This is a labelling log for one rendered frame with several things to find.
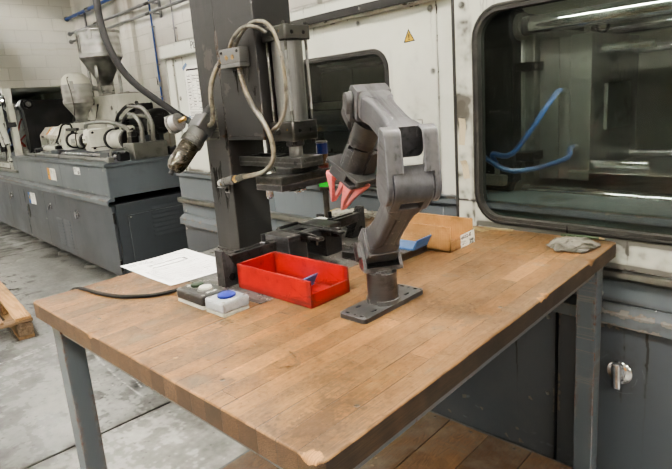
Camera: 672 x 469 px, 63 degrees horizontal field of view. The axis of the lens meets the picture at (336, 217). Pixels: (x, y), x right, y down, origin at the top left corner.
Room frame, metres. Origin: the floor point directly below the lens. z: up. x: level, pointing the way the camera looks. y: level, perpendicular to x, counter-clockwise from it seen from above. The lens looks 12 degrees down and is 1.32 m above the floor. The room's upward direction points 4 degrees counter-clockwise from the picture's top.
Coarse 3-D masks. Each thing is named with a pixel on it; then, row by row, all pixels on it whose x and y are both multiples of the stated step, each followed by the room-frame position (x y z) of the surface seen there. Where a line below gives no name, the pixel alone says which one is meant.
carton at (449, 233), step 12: (420, 216) 1.59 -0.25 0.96; (432, 216) 1.56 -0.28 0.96; (444, 216) 1.53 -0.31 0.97; (456, 216) 1.51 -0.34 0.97; (408, 228) 1.48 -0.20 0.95; (420, 228) 1.45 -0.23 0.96; (432, 228) 1.43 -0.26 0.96; (444, 228) 1.40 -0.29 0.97; (456, 228) 1.51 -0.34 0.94; (468, 228) 1.48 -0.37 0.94; (432, 240) 1.43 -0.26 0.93; (444, 240) 1.40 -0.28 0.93; (456, 240) 1.41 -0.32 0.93; (468, 240) 1.46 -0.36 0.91
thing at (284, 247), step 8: (320, 232) 1.43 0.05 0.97; (280, 240) 1.37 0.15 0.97; (296, 240) 1.37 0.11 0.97; (328, 240) 1.45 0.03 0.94; (336, 240) 1.47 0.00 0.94; (280, 248) 1.37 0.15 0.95; (288, 248) 1.35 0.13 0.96; (296, 248) 1.36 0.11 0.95; (304, 248) 1.39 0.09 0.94; (312, 248) 1.48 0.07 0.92; (320, 248) 1.46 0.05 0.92; (328, 248) 1.45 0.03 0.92; (336, 248) 1.47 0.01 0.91; (304, 256) 1.38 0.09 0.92
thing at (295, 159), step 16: (288, 144) 1.44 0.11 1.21; (240, 160) 1.56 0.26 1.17; (256, 160) 1.51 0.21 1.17; (288, 160) 1.42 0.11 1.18; (304, 160) 1.39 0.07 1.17; (320, 160) 1.43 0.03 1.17; (256, 176) 1.41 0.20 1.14; (272, 176) 1.38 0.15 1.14; (288, 176) 1.36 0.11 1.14; (304, 176) 1.40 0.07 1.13; (320, 176) 1.44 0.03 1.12; (272, 192) 1.42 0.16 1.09
